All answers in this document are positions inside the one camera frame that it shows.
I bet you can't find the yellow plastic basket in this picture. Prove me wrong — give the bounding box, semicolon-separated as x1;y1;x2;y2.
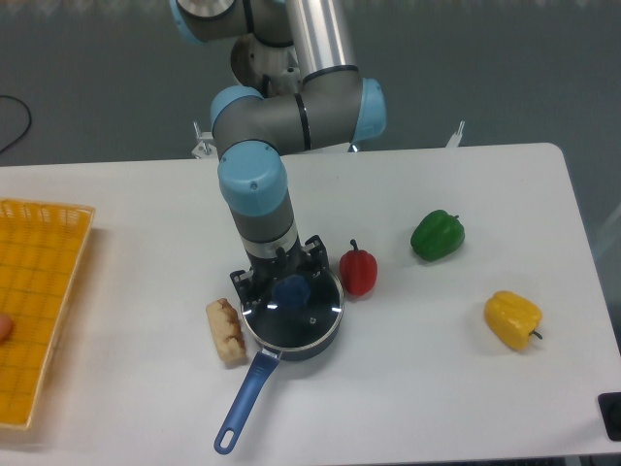
1;198;96;430

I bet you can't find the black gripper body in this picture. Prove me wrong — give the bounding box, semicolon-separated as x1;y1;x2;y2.
247;245;306;290

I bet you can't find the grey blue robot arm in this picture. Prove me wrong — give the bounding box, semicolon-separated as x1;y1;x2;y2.
170;1;386;304

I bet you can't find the green bell pepper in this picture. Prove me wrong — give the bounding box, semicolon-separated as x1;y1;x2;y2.
410;210;466;262

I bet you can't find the black device at table edge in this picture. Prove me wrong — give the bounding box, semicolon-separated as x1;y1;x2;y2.
598;392;621;442

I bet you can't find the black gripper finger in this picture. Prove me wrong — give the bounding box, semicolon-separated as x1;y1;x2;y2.
300;235;330;284
230;268;265;307

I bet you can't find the glass lid with blue knob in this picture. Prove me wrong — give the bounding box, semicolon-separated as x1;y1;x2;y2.
242;270;344;359

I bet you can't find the red bell pepper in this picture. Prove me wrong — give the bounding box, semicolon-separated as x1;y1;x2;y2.
339;239;378;297

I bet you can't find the toasted bread piece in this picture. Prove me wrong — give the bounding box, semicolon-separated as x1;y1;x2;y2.
206;298;246;365

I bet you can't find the yellow bell pepper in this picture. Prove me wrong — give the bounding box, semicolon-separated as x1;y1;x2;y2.
483;290;542;350

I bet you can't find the dark pot with blue handle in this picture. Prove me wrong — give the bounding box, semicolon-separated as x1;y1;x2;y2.
213;269;346;455

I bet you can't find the black cable on floor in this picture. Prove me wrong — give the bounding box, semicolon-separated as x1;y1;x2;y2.
0;94;33;154

